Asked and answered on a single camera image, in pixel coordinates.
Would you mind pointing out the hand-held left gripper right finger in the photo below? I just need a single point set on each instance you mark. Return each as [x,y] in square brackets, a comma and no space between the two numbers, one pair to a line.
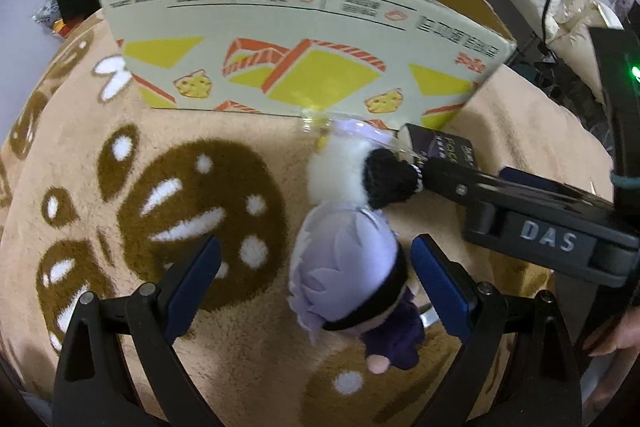
[440,289]

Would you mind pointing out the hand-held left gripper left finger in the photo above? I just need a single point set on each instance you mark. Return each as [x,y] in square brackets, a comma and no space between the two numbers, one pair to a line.
[195,289]

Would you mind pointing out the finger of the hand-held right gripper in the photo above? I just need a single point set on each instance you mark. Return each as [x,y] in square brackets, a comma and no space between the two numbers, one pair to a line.
[525,179]
[455,182]

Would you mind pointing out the white-haired purple plush doll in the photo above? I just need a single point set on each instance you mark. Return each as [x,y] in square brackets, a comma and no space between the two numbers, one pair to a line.
[345,257]

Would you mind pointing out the white and black fluffy plush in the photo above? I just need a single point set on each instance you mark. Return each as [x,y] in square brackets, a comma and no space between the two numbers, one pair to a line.
[335,172]

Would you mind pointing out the printed cardboard box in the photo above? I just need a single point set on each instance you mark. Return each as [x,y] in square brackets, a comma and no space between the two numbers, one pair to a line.
[300,72]

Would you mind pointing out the person's right hand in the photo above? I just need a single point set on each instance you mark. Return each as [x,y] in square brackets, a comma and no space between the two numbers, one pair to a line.
[620,334]

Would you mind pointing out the small silver object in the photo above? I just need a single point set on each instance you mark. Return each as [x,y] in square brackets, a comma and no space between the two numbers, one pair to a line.
[429,318]

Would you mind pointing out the black flat packet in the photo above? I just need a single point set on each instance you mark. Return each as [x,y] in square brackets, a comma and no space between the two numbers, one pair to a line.
[440,142]

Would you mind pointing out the beige printed blanket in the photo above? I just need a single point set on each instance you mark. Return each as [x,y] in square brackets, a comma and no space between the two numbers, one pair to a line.
[125,217]

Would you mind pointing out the red and gold wrapper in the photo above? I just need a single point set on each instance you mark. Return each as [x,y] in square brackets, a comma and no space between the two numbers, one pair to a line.
[62,29]

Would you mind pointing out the crumpled plastic bag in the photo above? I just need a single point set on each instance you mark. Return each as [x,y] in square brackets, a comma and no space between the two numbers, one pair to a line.
[47,9]

